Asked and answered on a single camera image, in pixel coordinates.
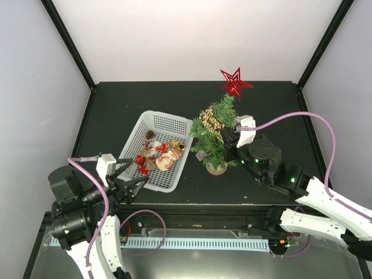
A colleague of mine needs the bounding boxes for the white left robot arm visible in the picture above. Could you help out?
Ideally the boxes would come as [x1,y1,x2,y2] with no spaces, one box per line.
[48,153,149,278]

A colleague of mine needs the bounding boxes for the wooden santa ornament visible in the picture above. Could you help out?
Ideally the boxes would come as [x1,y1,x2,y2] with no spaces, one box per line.
[155,148,183,171]

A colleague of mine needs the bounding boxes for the white perforated plastic basket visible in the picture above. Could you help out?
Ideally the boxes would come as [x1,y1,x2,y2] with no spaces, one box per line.
[119,110,193,193]

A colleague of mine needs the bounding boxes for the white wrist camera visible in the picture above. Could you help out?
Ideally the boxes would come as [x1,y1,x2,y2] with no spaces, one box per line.
[96,153,117,187]
[234,115,256,148]

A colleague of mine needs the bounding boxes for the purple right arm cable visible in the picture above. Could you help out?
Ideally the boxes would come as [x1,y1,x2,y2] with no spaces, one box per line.
[235,111,372,259]

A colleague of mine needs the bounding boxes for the red star ornament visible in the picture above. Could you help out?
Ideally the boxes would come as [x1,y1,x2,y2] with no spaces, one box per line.
[220,67,253,99]

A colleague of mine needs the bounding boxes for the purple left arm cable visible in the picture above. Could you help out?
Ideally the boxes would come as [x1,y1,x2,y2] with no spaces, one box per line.
[67,155,167,279]

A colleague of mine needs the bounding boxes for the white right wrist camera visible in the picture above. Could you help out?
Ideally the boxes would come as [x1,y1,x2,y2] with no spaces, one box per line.
[234,115,256,148]

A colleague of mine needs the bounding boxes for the small green christmas tree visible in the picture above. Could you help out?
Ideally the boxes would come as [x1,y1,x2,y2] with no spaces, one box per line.
[189,94,237,175]

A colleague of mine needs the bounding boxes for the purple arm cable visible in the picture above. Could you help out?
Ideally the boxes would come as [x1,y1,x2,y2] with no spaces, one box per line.
[67,155,167,279]
[235,111,372,259]

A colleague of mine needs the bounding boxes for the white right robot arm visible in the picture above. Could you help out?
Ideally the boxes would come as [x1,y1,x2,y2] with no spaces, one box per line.
[223,134,371,261]

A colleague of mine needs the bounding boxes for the white slotted cable duct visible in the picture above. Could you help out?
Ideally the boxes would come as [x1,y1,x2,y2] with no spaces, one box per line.
[51,235,270,253]

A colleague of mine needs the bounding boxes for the white mesh ornament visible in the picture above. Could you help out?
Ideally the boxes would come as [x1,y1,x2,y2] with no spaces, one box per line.
[148,141,163,151]

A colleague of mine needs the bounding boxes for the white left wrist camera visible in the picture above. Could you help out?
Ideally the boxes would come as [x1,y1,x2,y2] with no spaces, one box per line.
[96,153,117,187]

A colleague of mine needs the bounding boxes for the red gift box ornament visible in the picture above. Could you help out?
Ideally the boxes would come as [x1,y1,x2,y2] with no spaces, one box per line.
[135,155,146,166]

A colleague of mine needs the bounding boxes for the white string lights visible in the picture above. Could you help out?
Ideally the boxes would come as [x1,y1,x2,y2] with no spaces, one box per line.
[195,150,207,161]

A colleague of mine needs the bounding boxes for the gold bell ornament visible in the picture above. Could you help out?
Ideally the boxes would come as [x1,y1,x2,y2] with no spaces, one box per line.
[170,140,185,151]

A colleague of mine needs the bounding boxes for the brown pine cone ornament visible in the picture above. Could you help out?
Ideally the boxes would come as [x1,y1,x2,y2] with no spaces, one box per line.
[145,130,155,140]

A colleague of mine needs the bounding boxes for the red reindeer ornament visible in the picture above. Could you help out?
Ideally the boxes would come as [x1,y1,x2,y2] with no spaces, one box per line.
[138,166,149,177]

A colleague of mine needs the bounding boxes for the gold merry christmas sign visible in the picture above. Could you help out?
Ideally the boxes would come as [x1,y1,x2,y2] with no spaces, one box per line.
[199,108,225,142]

